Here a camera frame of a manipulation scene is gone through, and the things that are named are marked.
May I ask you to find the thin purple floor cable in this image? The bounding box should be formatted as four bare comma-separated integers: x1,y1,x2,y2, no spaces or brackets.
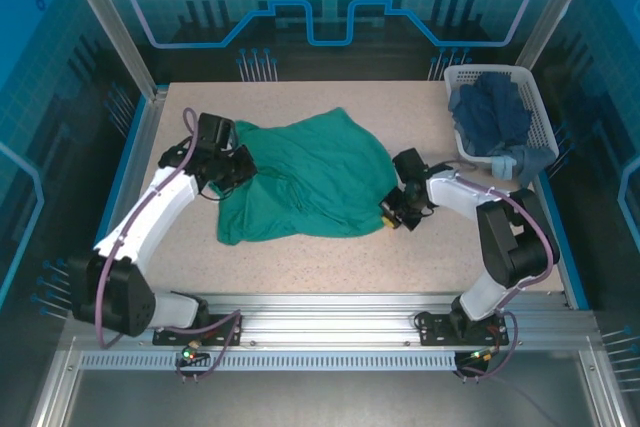
474,371,566,427

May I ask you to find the slotted aluminium cable duct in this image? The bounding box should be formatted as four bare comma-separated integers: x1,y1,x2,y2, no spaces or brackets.
78,350,459,371

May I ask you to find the green t-shirt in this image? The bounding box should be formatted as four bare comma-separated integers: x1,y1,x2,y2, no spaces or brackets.
208,106,401,247

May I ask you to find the pile of blue clothes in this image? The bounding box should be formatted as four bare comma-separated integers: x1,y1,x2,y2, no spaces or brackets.
447,89,557,186

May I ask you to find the dark blue t-shirt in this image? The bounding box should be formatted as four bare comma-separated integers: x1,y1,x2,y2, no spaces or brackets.
458,72,534,158

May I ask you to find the aluminium mounting rail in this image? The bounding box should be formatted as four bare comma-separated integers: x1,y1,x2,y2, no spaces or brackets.
149,291,596,348

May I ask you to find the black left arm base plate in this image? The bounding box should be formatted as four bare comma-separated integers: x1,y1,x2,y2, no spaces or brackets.
152,314,244,347

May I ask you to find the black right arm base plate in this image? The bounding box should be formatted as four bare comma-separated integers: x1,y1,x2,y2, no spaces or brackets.
414,310,511,347

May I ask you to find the thin black camera cable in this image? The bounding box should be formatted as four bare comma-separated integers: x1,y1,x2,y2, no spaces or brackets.
197,185,237,204

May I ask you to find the aluminium frame post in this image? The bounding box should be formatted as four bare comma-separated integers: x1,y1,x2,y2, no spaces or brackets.
513,0,604,73
55,0,170,101

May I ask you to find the white perforated plastic basket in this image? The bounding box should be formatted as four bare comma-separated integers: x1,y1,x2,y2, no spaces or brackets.
443,64,560,166

